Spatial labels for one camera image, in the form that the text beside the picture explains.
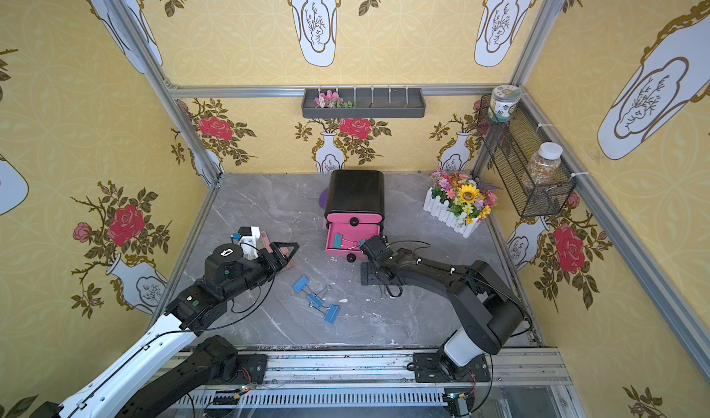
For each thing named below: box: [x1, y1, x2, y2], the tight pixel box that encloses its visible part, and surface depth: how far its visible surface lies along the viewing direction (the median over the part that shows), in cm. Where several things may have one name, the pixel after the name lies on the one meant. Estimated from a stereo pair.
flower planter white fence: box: [423, 167, 502, 240], surface depth 96 cm
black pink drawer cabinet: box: [324, 169, 386, 263], surface depth 93 cm
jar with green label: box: [489, 84, 523, 123], surface depth 87 cm
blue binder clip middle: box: [306, 293, 325, 308], surface depth 87 cm
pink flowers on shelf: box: [314, 89, 355, 109], surface depth 89 cm
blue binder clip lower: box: [323, 304, 342, 325], surface depth 84 cm
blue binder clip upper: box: [292, 275, 310, 294], surface depth 90 cm
